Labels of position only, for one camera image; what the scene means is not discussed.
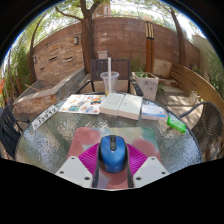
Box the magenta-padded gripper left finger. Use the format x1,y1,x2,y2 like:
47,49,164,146
54,142,103,188

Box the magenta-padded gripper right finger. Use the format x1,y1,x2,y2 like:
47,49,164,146
124,142,170,188

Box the blue computer mouse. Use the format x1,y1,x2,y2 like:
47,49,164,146
98,134,128,174

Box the floral print mouse pad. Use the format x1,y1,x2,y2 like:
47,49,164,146
66,126,162,189

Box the small white blue booklet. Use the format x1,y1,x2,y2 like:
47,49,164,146
141,104,167,121

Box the green plastic case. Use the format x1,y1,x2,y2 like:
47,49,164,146
166,115,187,134

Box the open white book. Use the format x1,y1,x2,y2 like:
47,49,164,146
98,92,144,121

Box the white concrete planter box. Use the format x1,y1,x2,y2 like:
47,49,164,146
131,70,160,102

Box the raised stone garden bed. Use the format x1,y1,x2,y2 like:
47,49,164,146
13,67,87,114

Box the brown wicker chair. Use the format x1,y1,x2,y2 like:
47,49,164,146
179,100,224,161

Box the clear plastic cup with straw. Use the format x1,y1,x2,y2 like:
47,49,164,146
100,56,120,97

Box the dark wooden slatted chair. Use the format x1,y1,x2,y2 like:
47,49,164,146
75,58,144,97

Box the beige stone slab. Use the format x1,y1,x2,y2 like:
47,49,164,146
153,58,173,79

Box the curved wooden slat bench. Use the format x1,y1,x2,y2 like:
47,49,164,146
169,63,224,118

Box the forked tree trunk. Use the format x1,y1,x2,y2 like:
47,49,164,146
54,0,111,74

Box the slim tree trunk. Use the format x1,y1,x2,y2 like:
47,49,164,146
166,6,186,66

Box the white wall utility box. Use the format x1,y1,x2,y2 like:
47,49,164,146
96,50,109,60

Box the wooden garden lamp post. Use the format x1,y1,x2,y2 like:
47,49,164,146
143,16,156,74

